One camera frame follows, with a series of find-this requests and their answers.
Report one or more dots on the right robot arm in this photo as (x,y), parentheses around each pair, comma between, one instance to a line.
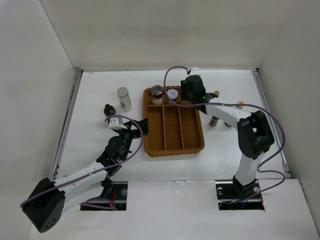
(254,134)

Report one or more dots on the black-cap pepper jar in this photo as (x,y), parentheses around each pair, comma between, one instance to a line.
(213,122)

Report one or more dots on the aluminium table rail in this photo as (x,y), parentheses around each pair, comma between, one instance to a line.
(57,157)
(274,128)

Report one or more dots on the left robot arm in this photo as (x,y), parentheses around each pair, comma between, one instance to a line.
(50,199)

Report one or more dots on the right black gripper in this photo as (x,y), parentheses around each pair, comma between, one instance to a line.
(184,89)

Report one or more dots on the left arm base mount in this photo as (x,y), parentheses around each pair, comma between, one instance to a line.
(112,198)

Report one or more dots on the left aluminium table rail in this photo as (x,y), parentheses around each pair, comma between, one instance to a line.
(57,157)

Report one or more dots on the green-label chili sauce bottle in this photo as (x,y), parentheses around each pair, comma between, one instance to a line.
(240,104)

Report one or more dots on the white-lid sauce jar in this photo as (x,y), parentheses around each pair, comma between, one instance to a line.
(172,96)

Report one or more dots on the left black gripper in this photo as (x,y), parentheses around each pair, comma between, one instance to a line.
(128,125)

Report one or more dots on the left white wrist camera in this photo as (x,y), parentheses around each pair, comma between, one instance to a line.
(112,123)

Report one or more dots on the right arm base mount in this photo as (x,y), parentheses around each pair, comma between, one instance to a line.
(232,196)

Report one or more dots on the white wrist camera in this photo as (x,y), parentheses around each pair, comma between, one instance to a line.
(194,71)
(112,123)

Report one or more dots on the small black round bottle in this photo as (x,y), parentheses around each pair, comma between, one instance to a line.
(109,110)

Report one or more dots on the black-top salt grinder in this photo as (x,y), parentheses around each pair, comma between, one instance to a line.
(157,92)

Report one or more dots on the brown wicker divided basket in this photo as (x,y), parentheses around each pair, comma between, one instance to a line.
(173,130)

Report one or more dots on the right aluminium table rail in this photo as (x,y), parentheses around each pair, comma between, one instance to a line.
(274,128)

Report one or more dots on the silver-lid jar white beads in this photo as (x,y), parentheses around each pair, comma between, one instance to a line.
(124,99)

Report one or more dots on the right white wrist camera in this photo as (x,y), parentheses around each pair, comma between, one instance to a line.
(194,71)

